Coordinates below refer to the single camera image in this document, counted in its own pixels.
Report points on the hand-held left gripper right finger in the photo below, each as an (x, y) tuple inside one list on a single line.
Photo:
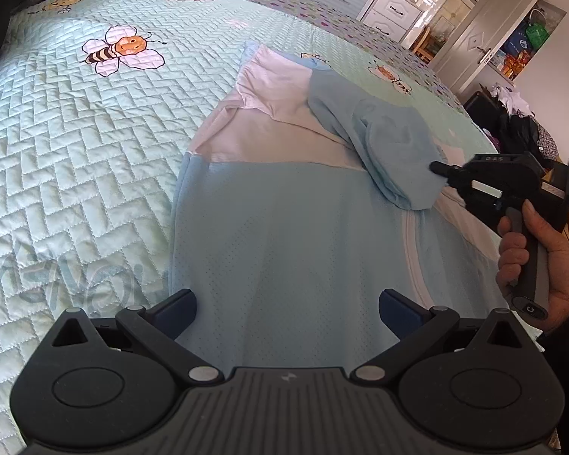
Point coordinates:
[(398, 313)]

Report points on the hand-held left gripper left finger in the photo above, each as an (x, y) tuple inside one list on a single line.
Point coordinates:
[(175, 313)]

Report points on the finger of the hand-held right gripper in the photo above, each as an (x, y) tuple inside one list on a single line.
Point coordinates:
[(438, 167)]

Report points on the light blue white jacket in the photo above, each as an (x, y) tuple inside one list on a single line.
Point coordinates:
[(289, 256)]

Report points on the pile of clothes on chair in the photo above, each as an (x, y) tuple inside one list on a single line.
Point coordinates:
[(519, 132)]

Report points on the person's right hand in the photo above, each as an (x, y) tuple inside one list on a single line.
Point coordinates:
[(566, 279)]

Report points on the patterned grey garment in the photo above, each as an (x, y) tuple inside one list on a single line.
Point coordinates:
[(547, 140)]

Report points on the white cloth pile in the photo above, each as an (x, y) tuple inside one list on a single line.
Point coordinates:
[(512, 99)]

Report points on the wooden chair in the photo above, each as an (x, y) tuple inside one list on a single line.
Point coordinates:
[(424, 47)]

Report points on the red yellow packets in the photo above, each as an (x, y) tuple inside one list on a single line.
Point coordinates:
[(514, 64)]

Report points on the white door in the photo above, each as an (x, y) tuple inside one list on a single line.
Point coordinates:
[(474, 42)]

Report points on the blue bag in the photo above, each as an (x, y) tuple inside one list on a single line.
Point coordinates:
[(519, 45)]

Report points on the green bag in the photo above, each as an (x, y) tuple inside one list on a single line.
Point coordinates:
[(536, 33)]

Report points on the white drawer unit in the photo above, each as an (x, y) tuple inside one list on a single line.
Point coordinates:
[(393, 9)]

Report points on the bee print quilted bedspread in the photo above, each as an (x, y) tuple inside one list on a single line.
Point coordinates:
[(76, 151)]

